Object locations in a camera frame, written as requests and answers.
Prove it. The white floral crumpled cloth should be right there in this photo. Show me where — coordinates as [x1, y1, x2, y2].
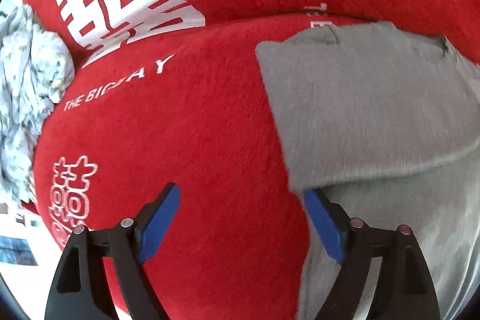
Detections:
[1, 5, 75, 205]

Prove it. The red blanket white lettering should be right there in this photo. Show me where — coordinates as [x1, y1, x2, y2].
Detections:
[33, 12, 358, 319]

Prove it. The grey knitted garment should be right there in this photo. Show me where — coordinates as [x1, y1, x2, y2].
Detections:
[256, 23, 479, 319]

